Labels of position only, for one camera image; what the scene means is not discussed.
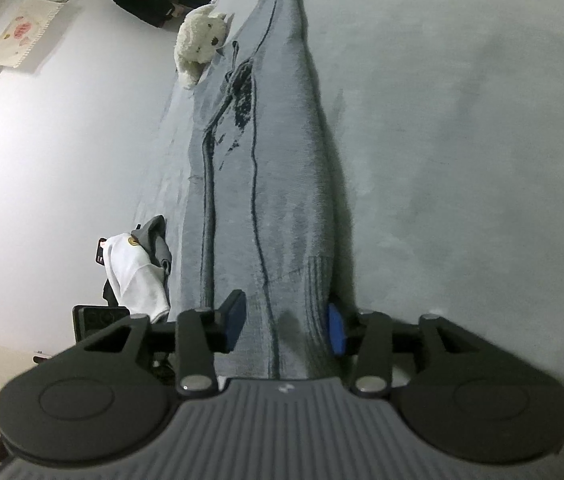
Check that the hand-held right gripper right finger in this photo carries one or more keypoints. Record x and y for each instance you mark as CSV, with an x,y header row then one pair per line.
x,y
337,327

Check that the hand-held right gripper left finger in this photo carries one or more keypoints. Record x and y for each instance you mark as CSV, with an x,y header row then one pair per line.
x,y
236,320

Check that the grey knitted sweater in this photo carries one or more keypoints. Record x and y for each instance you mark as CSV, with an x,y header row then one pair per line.
x,y
287,160

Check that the white garment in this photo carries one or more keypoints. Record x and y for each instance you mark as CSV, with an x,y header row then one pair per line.
x,y
134,275

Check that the grey garment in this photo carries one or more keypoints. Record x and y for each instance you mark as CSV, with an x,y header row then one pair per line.
x,y
154,240

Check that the white plush dog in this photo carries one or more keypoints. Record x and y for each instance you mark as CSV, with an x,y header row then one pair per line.
x,y
202,40

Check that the black hanging jacket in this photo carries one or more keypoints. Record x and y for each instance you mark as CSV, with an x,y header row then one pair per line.
x,y
137,2

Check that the white embroidered wall cloth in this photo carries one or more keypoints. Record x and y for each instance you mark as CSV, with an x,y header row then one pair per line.
x,y
17,30

